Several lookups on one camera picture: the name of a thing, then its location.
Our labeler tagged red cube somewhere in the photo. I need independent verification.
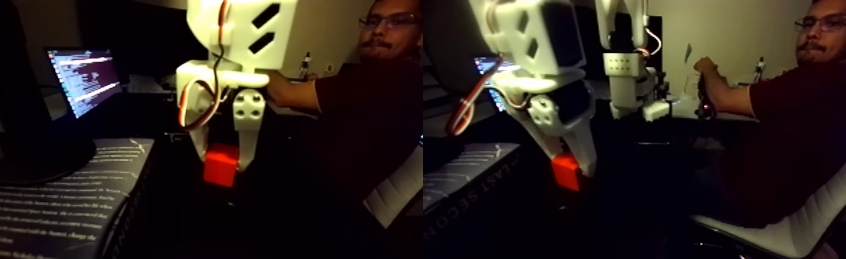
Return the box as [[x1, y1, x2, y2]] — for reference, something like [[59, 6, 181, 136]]
[[203, 144, 240, 188]]

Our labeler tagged dark leader arm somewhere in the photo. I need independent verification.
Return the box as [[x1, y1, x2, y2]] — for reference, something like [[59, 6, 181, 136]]
[[696, 72, 719, 121]]

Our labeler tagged person's left hand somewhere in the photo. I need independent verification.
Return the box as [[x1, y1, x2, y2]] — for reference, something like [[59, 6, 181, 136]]
[[264, 68, 291, 104]]

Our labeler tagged black case with lettered strip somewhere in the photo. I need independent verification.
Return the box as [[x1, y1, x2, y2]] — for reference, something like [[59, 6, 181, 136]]
[[163, 130, 301, 211]]

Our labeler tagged person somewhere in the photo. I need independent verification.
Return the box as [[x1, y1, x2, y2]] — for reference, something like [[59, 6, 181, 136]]
[[264, 0, 424, 205]]

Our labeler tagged open laptop with lit screen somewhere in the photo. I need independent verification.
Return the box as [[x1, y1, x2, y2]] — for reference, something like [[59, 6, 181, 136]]
[[45, 47, 124, 121]]

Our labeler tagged black box with white text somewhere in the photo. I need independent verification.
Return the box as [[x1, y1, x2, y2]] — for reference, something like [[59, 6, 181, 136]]
[[0, 137, 156, 259]]

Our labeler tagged black monitor with round stand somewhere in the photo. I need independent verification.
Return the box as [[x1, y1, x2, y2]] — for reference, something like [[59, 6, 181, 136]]
[[0, 0, 99, 186]]

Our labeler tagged red white gripper cable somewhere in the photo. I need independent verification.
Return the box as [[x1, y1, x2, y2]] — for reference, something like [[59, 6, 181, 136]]
[[177, 0, 226, 132]]

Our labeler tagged red white arm cable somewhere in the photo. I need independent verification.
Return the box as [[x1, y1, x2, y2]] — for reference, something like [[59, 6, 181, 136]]
[[640, 27, 664, 59]]

